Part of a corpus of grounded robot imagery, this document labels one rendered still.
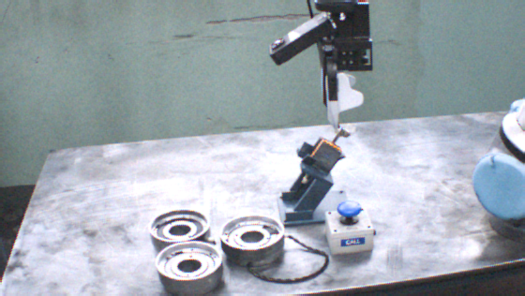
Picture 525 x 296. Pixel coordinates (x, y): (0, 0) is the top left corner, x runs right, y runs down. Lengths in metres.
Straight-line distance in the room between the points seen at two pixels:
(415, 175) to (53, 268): 0.72
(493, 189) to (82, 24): 1.99
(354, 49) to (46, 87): 1.88
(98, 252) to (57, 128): 1.70
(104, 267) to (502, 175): 0.66
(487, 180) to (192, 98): 1.90
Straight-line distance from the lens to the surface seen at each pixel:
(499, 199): 1.05
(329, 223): 1.17
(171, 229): 1.22
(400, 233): 1.22
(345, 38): 1.15
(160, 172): 1.46
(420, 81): 2.90
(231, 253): 1.14
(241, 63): 2.74
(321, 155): 1.23
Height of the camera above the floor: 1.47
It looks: 26 degrees down
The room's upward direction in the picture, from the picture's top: 4 degrees counter-clockwise
